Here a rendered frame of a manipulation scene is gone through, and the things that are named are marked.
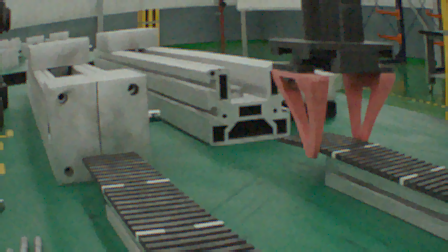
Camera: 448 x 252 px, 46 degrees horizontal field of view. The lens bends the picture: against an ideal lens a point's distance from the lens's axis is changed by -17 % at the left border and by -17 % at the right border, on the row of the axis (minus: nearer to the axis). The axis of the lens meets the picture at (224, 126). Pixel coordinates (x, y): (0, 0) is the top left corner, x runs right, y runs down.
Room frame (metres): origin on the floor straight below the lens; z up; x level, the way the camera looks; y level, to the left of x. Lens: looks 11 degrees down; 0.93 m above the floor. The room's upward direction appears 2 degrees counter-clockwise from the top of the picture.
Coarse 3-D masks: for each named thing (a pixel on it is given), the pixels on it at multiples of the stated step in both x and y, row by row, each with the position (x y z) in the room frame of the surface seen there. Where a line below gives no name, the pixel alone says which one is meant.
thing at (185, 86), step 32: (96, 64) 1.37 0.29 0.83; (128, 64) 1.08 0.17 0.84; (160, 64) 0.84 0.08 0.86; (192, 64) 0.74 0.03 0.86; (224, 64) 0.81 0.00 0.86; (256, 64) 0.72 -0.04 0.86; (160, 96) 0.88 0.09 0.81; (192, 96) 0.71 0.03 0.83; (224, 96) 0.68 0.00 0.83; (256, 96) 0.72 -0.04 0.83; (192, 128) 0.72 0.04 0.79; (224, 128) 0.68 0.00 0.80; (256, 128) 0.73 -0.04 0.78; (288, 128) 0.70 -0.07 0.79
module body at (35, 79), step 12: (36, 72) 0.85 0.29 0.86; (48, 72) 0.82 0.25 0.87; (72, 72) 0.91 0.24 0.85; (84, 72) 0.78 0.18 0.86; (96, 72) 0.74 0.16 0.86; (36, 84) 0.78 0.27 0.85; (36, 96) 0.80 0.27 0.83; (36, 108) 0.83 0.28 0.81; (36, 120) 0.85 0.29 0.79; (48, 156) 0.61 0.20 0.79
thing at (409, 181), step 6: (438, 168) 0.39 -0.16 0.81; (444, 168) 0.39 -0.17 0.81; (420, 174) 0.38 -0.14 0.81; (426, 174) 0.38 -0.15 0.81; (432, 174) 0.38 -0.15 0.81; (438, 174) 0.37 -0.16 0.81; (444, 174) 0.38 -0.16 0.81; (402, 180) 0.37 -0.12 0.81; (408, 180) 0.37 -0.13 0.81; (414, 180) 0.37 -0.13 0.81; (420, 180) 0.37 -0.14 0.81; (426, 180) 0.37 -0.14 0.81; (408, 186) 0.37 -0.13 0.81; (414, 186) 0.36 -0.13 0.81
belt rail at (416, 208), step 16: (336, 160) 0.48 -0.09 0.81; (336, 176) 0.48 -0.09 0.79; (352, 176) 0.45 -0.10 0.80; (368, 176) 0.43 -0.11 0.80; (352, 192) 0.45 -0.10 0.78; (368, 192) 0.43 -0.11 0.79; (384, 192) 0.41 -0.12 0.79; (400, 192) 0.38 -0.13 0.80; (416, 192) 0.36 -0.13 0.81; (384, 208) 0.40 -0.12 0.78; (400, 208) 0.38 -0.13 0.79; (416, 208) 0.37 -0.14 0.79; (432, 208) 0.34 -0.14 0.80; (416, 224) 0.36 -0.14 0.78; (432, 224) 0.34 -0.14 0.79
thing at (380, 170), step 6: (396, 162) 0.42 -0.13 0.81; (402, 162) 0.42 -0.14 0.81; (408, 162) 0.42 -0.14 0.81; (414, 162) 0.42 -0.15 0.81; (420, 162) 0.42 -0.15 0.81; (372, 168) 0.41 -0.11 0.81; (378, 168) 0.41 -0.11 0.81; (384, 168) 0.41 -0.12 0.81; (390, 168) 0.40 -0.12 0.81; (396, 168) 0.41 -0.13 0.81; (402, 168) 0.41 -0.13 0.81; (378, 174) 0.40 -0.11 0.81; (384, 174) 0.40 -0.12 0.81
